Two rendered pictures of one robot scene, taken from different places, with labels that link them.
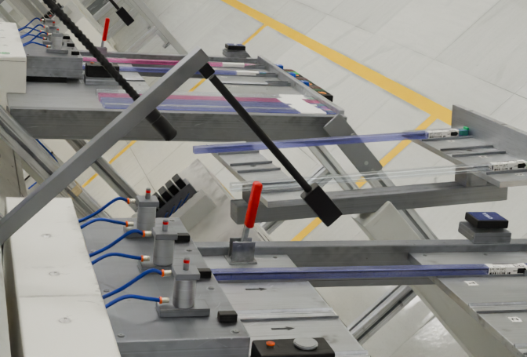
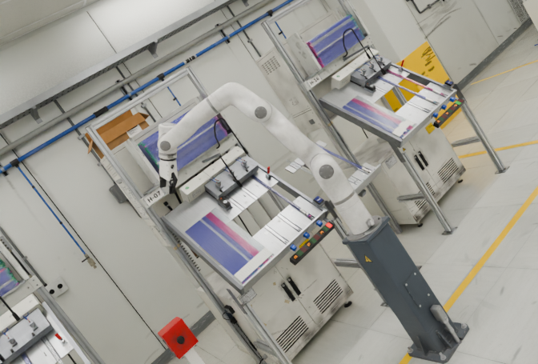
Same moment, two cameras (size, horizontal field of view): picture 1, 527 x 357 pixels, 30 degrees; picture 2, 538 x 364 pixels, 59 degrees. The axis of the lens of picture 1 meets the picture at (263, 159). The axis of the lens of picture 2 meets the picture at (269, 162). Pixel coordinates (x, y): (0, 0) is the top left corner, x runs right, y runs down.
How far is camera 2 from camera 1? 262 cm
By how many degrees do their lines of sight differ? 63
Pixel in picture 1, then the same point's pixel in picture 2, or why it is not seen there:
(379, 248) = (294, 191)
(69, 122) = (331, 107)
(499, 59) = not seen: outside the picture
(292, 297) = (258, 191)
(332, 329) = (250, 201)
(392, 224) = not seen: hidden behind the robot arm
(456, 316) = not seen: hidden behind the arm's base
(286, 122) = (383, 134)
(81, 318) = (202, 180)
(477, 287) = (291, 211)
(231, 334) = (216, 194)
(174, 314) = (216, 186)
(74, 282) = (212, 172)
